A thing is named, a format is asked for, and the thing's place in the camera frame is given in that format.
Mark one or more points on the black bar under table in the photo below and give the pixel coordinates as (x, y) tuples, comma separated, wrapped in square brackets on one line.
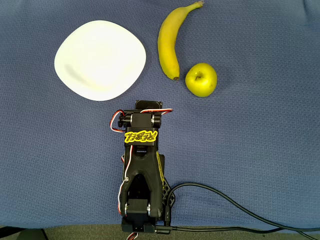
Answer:
[(7, 230)]

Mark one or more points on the blue textured cloth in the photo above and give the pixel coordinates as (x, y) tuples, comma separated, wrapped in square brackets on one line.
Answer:
[(250, 137)]

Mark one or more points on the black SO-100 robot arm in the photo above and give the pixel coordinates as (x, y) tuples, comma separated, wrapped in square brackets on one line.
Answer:
[(143, 172)]

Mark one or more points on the white plate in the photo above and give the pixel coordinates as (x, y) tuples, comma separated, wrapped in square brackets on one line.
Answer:
[(100, 60)]

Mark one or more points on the yellow banana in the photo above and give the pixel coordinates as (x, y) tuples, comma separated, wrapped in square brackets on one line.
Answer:
[(168, 37)]

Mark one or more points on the black lattice robot base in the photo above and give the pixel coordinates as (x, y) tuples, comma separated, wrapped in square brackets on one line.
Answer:
[(169, 197)]

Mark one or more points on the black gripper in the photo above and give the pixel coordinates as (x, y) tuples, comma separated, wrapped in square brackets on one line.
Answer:
[(149, 104)]

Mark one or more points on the green apple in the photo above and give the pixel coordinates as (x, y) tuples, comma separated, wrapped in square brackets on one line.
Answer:
[(201, 80)]

